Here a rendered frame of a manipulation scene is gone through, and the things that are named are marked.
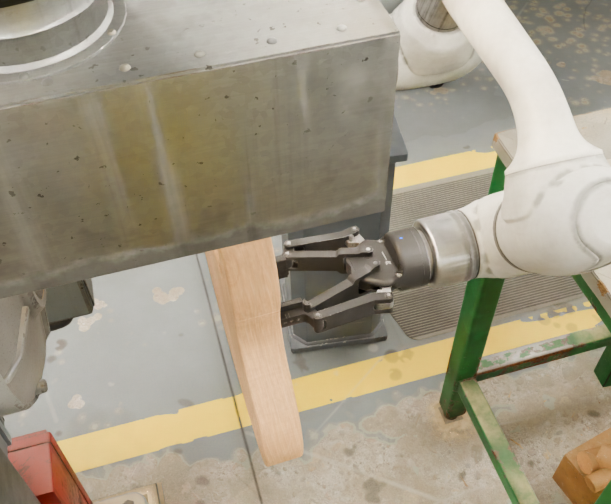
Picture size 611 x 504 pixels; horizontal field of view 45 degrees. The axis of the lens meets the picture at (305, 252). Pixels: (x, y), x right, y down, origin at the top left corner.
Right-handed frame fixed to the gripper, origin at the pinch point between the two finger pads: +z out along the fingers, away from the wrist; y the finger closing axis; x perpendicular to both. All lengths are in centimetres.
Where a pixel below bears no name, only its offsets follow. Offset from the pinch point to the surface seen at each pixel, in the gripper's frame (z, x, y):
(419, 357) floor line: -49, -100, 58
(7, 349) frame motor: 23.1, 19.9, -18.2
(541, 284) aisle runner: -93, -99, 71
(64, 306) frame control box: 25.0, -8.2, 14.6
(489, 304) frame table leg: -51, -52, 31
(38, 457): 39, -42, 16
